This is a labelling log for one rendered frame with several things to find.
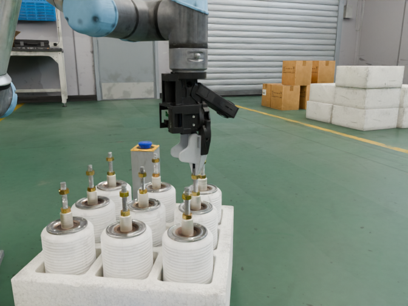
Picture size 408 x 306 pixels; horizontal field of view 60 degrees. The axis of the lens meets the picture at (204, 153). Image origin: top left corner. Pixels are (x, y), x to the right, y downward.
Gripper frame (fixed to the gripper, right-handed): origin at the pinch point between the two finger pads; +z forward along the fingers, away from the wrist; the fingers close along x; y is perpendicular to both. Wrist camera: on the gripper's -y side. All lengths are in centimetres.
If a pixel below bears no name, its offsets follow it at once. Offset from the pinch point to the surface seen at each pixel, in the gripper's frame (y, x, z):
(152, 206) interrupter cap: 8.8, -4.8, 8.9
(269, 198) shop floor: -58, -48, 34
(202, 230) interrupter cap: 4.6, 10.8, 8.7
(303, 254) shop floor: -39, -6, 34
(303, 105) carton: -290, -275, 30
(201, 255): 6.7, 14.5, 11.6
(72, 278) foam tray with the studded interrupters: 27.3, 3.6, 16.2
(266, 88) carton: -265, -320, 10
